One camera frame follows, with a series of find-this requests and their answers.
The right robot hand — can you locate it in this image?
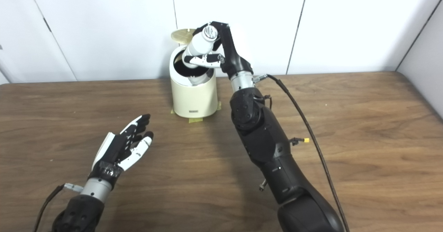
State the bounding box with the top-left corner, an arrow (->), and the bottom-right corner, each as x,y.
183,20 -> 255,86

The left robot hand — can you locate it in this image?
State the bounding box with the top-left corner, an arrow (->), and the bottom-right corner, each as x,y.
88,114 -> 154,187

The small white plastic bottle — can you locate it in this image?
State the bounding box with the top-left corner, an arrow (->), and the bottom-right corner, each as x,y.
182,25 -> 219,69

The round cream bin lid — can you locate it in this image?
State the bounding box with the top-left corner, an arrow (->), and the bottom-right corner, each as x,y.
171,28 -> 197,45

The cream-colored bin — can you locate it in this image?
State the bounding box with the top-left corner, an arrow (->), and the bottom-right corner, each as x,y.
169,45 -> 218,118

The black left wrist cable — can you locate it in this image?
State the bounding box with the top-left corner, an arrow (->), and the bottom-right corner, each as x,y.
33,183 -> 83,232

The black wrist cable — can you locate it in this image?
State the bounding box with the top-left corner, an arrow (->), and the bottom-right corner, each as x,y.
254,74 -> 350,232
33,183 -> 83,232

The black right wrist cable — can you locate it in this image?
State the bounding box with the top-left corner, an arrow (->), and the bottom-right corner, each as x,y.
254,74 -> 350,232

